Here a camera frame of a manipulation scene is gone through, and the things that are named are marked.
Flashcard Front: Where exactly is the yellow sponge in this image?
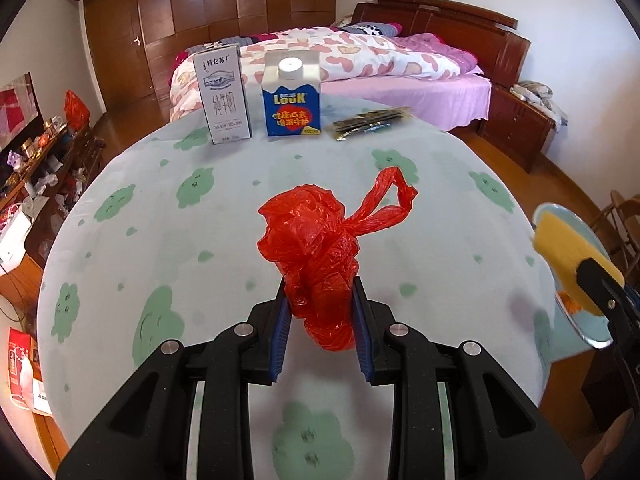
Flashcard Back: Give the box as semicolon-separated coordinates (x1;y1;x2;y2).
533;211;625;316

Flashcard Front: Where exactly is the red plastic bag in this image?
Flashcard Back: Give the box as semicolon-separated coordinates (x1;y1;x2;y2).
257;167;418;352

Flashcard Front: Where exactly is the light blue trash bin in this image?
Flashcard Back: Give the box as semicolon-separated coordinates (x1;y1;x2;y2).
533;203;626;350

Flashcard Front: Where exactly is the folding wooden chair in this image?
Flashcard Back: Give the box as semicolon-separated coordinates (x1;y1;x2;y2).
589;190;639;278

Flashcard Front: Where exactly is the red white box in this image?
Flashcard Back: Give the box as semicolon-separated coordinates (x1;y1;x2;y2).
8;327;52;417

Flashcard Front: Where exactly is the cloud print tablecloth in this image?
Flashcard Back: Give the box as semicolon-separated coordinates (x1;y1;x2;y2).
36;94;558;480

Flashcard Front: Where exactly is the wooden nightstand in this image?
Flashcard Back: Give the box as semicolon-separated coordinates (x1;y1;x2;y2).
480;84;554;172

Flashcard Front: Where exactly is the clothes pile on nightstand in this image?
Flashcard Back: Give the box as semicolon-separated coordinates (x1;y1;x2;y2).
510;80;568;128

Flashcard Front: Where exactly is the cluttered wooden TV cabinet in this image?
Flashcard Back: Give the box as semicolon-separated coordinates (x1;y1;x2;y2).
0;119;109;311

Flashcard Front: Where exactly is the bed with pink sheet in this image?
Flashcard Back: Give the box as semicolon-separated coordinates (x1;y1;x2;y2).
168;20;494;134

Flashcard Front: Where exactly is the wooden headboard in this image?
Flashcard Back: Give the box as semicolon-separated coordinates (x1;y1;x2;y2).
352;0;530;88

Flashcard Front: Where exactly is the dark snack packet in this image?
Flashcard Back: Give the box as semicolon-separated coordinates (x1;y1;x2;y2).
330;107;411;142

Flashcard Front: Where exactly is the red gift bag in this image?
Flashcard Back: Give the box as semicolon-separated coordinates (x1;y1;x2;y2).
63;90;90;131

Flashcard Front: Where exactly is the television with cloth cover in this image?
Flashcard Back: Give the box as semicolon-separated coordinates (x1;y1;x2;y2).
0;73;41;150

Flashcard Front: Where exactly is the white milk carton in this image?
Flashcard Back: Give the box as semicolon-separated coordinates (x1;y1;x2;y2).
193;44;252;144

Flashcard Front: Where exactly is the heart print duvet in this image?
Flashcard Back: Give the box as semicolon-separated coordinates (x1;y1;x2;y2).
170;26;476;122

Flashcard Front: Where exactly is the blue LOOK carton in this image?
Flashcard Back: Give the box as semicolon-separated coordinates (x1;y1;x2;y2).
262;50;321;136

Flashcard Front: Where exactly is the wooden door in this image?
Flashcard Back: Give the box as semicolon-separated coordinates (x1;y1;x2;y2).
84;0;153;112

